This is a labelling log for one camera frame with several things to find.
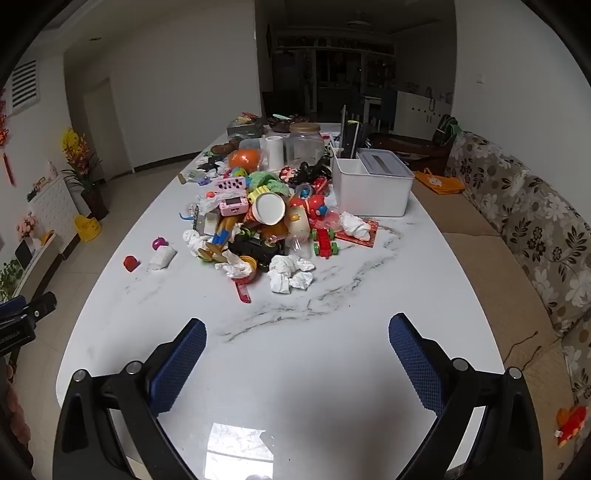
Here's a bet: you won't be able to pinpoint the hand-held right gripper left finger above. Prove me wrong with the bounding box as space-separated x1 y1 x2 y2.
52 318 207 480

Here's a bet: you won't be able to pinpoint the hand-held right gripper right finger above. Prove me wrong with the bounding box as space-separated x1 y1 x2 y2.
388 313 544 480

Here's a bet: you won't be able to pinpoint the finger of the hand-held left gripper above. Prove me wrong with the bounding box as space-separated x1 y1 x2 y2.
0 292 57 320

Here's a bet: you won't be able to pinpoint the green leafy plant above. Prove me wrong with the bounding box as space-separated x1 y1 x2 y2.
0 260 24 302

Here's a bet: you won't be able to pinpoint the person's leg in brown trousers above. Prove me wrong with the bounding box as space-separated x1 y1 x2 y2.
0 357 36 470

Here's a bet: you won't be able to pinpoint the pink artificial flowers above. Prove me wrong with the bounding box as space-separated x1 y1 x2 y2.
17 212 39 240

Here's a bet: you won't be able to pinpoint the yellow child potty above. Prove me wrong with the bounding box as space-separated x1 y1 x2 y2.
75 215 103 243

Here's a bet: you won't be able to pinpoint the white radiator cover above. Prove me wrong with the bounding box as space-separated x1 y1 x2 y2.
27 175 79 260

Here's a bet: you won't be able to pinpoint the crumpled white tissue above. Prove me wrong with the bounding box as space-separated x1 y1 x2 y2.
215 250 253 278
269 254 317 274
182 229 209 256
148 246 177 270
267 270 315 295
338 211 371 239

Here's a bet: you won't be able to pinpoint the yellow plastic bowl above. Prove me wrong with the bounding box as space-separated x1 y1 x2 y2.
230 256 258 283

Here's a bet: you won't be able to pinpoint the blue and yellow toy figure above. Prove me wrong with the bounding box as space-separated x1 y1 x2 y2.
198 216 242 262

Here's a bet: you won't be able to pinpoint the red envelope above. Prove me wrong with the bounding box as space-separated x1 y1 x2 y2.
334 219 380 246

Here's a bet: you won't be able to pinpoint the black toy car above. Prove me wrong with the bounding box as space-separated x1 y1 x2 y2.
228 239 286 271

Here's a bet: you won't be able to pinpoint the potted plant with yellow flowers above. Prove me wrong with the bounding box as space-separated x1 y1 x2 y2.
61 128 110 220

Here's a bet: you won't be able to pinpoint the red and green toy car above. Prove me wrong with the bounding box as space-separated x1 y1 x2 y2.
311 227 342 258

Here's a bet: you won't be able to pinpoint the pink toy game console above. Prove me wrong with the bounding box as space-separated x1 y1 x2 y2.
219 196 249 216

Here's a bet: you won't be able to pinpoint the red plush toy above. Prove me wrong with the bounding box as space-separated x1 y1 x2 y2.
555 405 588 448

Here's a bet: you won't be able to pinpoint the translucent baby bottle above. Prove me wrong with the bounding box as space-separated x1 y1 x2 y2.
283 209 313 253

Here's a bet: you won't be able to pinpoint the white paper bowl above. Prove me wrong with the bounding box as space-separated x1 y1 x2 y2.
252 191 288 225

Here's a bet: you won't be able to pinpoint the white plastic storage box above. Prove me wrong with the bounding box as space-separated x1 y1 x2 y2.
331 148 415 217

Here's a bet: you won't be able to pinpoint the floral fabric sofa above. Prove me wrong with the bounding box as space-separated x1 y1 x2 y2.
442 131 591 462

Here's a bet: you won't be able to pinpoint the orange cloth bag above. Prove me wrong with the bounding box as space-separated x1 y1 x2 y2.
413 168 465 195

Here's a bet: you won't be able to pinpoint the pink toy keyboard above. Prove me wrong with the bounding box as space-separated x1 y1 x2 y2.
213 177 249 193

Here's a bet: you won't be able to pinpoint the red toy robot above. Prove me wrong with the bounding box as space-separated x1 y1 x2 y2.
304 193 329 219

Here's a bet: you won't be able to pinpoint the white door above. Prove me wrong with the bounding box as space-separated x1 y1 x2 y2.
82 78 135 179

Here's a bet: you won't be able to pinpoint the green plush toy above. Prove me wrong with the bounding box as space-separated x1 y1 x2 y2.
248 171 290 195

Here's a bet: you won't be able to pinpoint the orange round toy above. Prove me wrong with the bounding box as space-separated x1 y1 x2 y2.
229 148 262 171

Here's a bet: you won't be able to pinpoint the white paper roll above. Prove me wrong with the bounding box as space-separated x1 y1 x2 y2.
265 135 284 171

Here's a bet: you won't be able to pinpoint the green backpack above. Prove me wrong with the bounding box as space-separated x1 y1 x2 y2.
433 115 463 147

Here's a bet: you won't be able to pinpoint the black upright tablet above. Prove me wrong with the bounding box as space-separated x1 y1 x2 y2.
339 104 361 160

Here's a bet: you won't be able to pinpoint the grey tissue box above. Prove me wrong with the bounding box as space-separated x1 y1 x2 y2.
226 122 264 138

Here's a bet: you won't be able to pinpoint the glass jar with wooden lid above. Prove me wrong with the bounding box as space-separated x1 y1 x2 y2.
288 122 327 163

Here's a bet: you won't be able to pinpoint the white low cabinet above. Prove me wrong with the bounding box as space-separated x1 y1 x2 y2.
394 89 454 140

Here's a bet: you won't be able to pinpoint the red knot wall decoration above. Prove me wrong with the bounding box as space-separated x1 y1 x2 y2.
0 113 15 186

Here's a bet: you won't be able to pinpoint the white wall vent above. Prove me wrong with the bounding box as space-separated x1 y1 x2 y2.
10 59 38 116

